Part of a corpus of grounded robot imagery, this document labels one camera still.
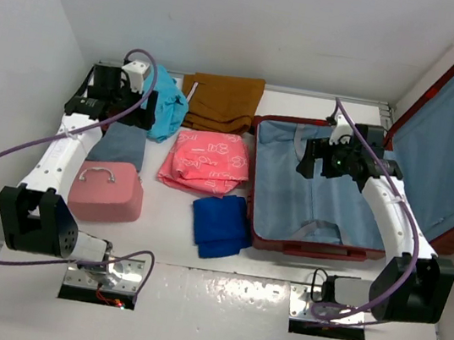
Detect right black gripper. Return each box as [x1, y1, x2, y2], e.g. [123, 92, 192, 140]
[295, 129, 361, 185]

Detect turquoise shirt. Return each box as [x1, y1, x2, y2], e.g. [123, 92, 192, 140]
[147, 65, 189, 143]

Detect grey-blue cloth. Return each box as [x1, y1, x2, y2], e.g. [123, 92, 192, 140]
[85, 122, 147, 173]

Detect pink patterned garment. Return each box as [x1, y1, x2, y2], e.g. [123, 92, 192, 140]
[156, 130, 249, 197]

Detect mustard brown trousers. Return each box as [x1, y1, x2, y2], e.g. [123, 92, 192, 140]
[182, 73, 265, 135]

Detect pink cosmetic case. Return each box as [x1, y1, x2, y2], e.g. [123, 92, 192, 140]
[67, 161, 144, 223]

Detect royal blue cloth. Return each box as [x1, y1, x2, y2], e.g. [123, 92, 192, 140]
[193, 195, 252, 259]

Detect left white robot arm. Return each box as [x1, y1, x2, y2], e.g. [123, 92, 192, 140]
[0, 63, 157, 274]

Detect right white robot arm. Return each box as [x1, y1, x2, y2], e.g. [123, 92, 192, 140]
[296, 120, 454, 324]

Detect red suitcase blue lining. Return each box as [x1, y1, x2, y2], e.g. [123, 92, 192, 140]
[247, 64, 454, 261]

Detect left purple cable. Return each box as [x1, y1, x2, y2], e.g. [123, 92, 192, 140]
[0, 28, 186, 305]

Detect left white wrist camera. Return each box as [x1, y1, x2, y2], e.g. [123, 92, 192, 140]
[122, 60, 150, 94]

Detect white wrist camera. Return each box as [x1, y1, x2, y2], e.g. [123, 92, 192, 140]
[329, 113, 353, 145]
[122, 60, 150, 94]

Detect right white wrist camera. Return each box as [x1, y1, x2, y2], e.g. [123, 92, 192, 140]
[329, 113, 353, 145]

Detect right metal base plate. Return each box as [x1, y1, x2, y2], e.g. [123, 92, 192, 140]
[287, 282, 372, 329]

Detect metal base plate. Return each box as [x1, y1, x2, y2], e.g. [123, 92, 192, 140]
[63, 259, 145, 295]
[287, 282, 372, 329]

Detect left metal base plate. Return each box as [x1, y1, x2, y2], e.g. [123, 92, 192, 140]
[63, 259, 145, 295]

